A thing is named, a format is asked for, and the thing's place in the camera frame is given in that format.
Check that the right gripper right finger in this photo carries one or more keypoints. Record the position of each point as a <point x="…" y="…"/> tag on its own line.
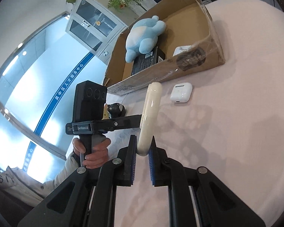
<point x="196" y="197"/>

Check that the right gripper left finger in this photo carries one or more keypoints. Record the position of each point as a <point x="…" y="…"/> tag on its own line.
<point x="87" y="197"/>

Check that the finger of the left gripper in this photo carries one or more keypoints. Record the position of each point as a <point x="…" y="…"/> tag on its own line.
<point x="120" y="123"/>

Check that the clear phone case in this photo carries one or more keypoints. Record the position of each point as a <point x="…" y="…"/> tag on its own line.
<point x="149" y="118"/>

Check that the black small figurine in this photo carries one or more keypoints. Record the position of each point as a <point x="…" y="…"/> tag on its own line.
<point x="114" y="110"/>

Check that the white earbuds case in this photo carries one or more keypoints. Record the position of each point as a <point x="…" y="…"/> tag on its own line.
<point x="181" y="92"/>

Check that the black product box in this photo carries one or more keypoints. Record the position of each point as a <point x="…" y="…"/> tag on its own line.
<point x="146" y="60"/>

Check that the blue plush toy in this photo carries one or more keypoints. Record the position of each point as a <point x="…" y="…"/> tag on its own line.
<point x="143" y="37"/>

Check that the person left forearm sleeve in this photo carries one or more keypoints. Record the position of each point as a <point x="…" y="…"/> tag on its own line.
<point x="23" y="187"/>

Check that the person left hand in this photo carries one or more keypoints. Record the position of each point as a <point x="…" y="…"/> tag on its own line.
<point x="96" y="159"/>

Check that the white item in box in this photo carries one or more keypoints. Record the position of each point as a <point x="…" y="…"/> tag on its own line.
<point x="181" y="49"/>

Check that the cardboard box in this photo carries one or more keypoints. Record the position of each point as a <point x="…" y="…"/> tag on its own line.
<point x="188" y="23"/>

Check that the white glass cabinet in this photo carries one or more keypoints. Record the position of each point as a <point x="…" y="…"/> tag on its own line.
<point x="93" y="25"/>

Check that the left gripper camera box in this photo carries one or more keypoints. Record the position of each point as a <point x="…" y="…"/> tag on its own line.
<point x="89" y="101"/>

